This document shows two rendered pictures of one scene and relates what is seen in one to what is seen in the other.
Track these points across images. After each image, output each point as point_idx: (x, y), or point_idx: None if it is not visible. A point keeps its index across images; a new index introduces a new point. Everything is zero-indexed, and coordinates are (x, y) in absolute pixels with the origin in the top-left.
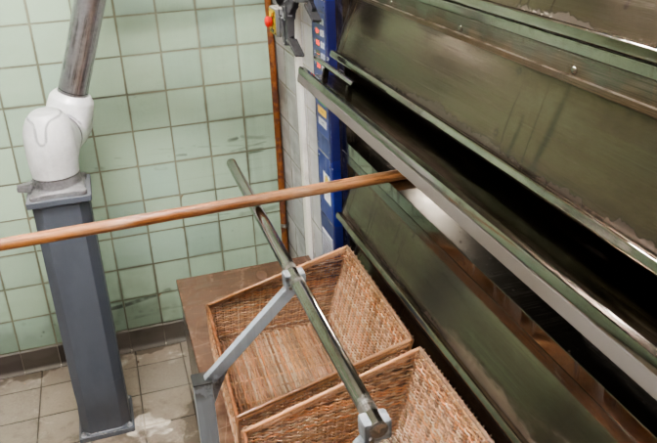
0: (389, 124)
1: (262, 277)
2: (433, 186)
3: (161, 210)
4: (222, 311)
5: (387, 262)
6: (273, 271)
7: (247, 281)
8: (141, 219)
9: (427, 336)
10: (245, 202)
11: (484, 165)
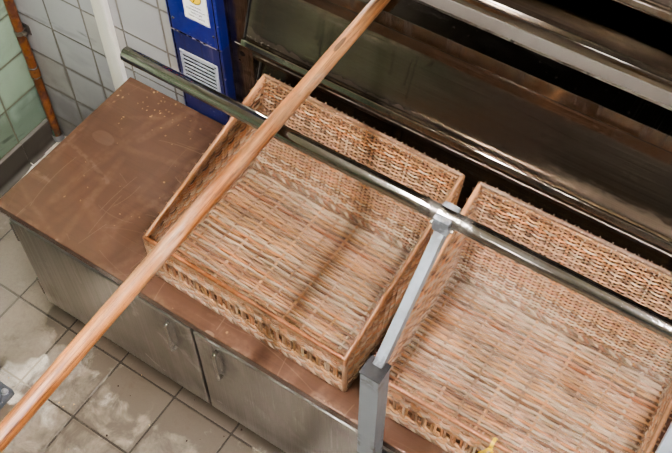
0: None
1: (108, 140)
2: (657, 85)
3: (197, 205)
4: (114, 218)
5: (386, 97)
6: (112, 124)
7: (95, 156)
8: (185, 233)
9: (475, 164)
10: (274, 132)
11: (620, 6)
